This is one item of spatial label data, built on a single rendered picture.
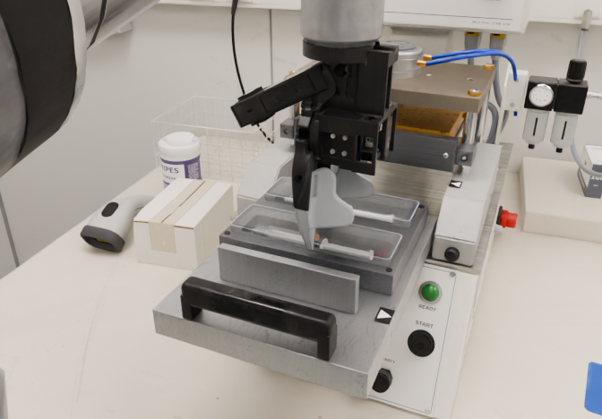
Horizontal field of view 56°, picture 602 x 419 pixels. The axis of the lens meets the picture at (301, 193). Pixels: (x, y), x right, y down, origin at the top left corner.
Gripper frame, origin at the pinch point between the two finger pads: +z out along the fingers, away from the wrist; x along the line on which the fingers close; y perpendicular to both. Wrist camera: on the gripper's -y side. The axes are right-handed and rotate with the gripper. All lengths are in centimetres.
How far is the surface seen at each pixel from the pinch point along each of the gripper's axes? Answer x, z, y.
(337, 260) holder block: -3.6, 1.6, 4.0
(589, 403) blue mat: 13.4, 25.6, 33.3
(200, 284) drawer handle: -14.4, 0.2, -5.6
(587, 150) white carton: 76, 14, 32
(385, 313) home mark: -6.9, 3.9, 10.2
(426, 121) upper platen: 25.1, -4.9, 6.5
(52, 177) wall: 76, 51, -125
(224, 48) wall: 82, 2, -59
